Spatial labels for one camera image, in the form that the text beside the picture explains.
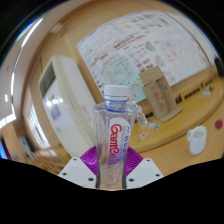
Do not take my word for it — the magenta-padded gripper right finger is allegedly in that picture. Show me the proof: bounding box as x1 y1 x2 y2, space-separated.
122 146 165 190

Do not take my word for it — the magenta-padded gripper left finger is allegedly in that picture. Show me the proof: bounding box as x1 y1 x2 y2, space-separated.
58 145 101 189

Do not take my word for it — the clear plastic water bottle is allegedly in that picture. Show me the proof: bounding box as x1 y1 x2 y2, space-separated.
92 84 138 188

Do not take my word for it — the white ceramic mug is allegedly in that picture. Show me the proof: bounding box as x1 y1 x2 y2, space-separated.
186 125 208 156

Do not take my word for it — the white standing air conditioner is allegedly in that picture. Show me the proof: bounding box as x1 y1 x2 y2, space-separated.
38 55 98 158

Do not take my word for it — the brown cardboard box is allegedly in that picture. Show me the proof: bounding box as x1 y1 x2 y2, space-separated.
138 65 184 123

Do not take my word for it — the large wall poster sheet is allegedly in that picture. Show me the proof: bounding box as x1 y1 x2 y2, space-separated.
76 10 212 104

